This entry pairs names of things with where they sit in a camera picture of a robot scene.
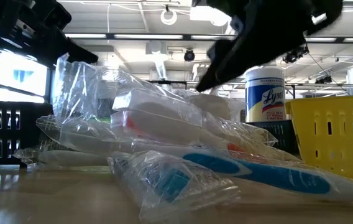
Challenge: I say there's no red toothbrush in clear bag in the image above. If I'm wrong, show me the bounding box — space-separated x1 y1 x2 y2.
110 87 278 162

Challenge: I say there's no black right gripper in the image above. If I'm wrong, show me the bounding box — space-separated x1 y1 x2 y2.
195 0 346 92

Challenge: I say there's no bright window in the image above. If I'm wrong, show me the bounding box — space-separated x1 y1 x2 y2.
0 51 49 103

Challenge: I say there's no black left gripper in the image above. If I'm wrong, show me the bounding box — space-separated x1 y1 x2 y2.
0 0 99 67

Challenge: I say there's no vanity pack bag with card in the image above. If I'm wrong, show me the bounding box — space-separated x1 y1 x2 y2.
51 52 177 150

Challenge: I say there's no small clear bag teal item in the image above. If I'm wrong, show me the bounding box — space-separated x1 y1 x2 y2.
107 150 242 220

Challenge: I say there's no black plastic basket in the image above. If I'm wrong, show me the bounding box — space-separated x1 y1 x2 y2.
0 100 54 166
246 119 301 156

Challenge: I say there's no white cable coil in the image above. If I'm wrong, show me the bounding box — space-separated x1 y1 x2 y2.
160 8 178 26

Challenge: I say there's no disinfecting wipes canister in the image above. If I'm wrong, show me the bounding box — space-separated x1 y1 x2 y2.
244 66 287 123

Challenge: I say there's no white toothbrush in clear bag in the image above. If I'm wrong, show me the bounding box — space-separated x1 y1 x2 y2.
12 139 111 169

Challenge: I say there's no yellow plastic basket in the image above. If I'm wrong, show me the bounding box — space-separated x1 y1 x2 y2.
285 95 353 184

